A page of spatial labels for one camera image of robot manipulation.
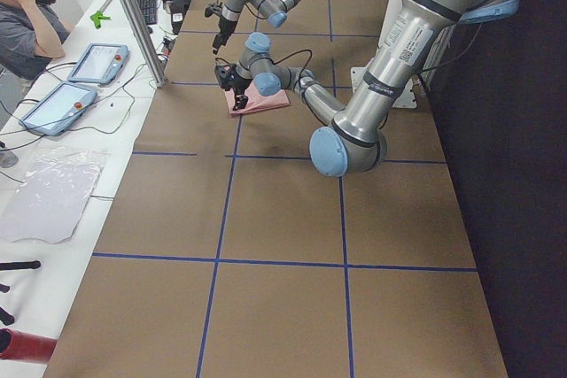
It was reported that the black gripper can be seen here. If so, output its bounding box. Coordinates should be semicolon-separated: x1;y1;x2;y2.
212;16;238;54
224;66;251;112

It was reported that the pink Snoopy t-shirt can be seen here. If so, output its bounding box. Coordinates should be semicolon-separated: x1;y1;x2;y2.
224;81;291;115

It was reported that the black keyboard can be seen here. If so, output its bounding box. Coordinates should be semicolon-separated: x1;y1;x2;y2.
136;0;158;25

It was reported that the upper teach pendant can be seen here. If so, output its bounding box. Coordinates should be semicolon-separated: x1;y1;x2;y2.
67;43;129;85

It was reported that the teach pendant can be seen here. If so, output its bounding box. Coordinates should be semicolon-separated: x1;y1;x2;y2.
19;82;97;136
67;43;129;85

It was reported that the green plastic clamp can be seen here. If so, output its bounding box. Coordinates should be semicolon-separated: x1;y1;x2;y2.
89;11;112;29

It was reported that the lower teach pendant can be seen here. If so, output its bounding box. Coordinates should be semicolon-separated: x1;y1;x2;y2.
19;82;97;136

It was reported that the seated person grey shirt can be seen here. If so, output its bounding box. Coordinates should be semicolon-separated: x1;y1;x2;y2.
1;0;74;81

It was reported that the clear plastic bag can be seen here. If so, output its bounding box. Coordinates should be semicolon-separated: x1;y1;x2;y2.
1;146;110;244

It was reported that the red cylinder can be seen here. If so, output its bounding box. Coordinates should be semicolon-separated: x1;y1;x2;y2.
1;328;58;364

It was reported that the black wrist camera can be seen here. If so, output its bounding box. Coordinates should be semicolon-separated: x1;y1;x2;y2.
204;3;223;18
214;64;236;91

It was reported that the aluminium frame post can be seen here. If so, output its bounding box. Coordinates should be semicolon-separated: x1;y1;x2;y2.
120;0;167;88

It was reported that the black camera tripod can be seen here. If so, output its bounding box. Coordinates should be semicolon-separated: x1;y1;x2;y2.
1;259;42;326

